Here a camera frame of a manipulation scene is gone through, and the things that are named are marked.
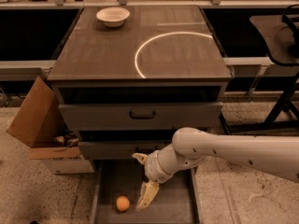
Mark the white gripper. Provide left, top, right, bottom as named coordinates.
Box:
left=132, top=150, right=172, bottom=210

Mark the orange fruit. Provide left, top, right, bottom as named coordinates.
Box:
left=116, top=195, right=130, bottom=212

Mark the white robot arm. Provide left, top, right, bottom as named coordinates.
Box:
left=133, top=128, right=299, bottom=210

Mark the bottom open grey drawer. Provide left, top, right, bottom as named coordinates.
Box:
left=90, top=159, right=201, bottom=224

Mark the middle grey drawer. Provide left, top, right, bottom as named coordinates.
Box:
left=78, top=141, right=170, bottom=160

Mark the top grey drawer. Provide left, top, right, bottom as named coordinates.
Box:
left=59, top=102, right=222, bottom=131

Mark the grey drawer cabinet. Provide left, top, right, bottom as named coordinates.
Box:
left=47, top=5, right=234, bottom=170

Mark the open cardboard box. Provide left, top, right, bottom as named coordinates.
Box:
left=7, top=77, right=94, bottom=175

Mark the white bowl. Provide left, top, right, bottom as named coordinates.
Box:
left=96, top=7, right=130, bottom=28

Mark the black stand with tray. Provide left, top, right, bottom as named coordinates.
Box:
left=220, top=4, right=299, bottom=135

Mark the black top drawer handle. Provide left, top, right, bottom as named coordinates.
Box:
left=129, top=111, right=156, bottom=119

